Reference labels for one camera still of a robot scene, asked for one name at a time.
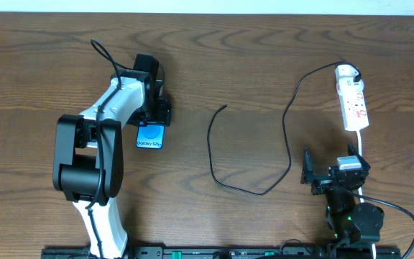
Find blue Samsung Galaxy smartphone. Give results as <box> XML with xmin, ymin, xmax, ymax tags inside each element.
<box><xmin>136</xmin><ymin>125</ymin><xmax>165</xmax><ymax>150</ymax></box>

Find black USB charging cable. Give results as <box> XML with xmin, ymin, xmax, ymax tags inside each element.
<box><xmin>206</xmin><ymin>60</ymin><xmax>363</xmax><ymax>197</ymax></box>

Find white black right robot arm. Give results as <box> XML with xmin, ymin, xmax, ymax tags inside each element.
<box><xmin>300</xmin><ymin>144</ymin><xmax>384</xmax><ymax>257</ymax></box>

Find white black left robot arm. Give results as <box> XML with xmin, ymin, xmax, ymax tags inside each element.
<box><xmin>41</xmin><ymin>54</ymin><xmax>171</xmax><ymax>258</ymax></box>

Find white power strip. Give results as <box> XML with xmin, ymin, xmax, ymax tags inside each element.
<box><xmin>339</xmin><ymin>90</ymin><xmax>369</xmax><ymax>132</ymax></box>

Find white power strip cord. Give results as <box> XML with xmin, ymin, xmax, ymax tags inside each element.
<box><xmin>356</xmin><ymin>129</ymin><xmax>377</xmax><ymax>259</ymax></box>

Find white USB wall charger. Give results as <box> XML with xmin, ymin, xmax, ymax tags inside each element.
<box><xmin>335</xmin><ymin>64</ymin><xmax>364</xmax><ymax>96</ymax></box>

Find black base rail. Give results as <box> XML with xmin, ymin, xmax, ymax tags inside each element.
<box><xmin>40</xmin><ymin>245</ymin><xmax>401</xmax><ymax>259</ymax></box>

